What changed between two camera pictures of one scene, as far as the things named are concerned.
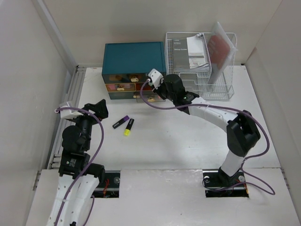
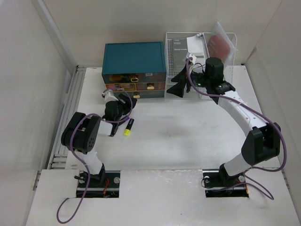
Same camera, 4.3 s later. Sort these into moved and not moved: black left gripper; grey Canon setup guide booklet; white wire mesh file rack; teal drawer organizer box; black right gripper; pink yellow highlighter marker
Moved: black left gripper; black right gripper
Not moved: teal drawer organizer box; white wire mesh file rack; grey Canon setup guide booklet; pink yellow highlighter marker
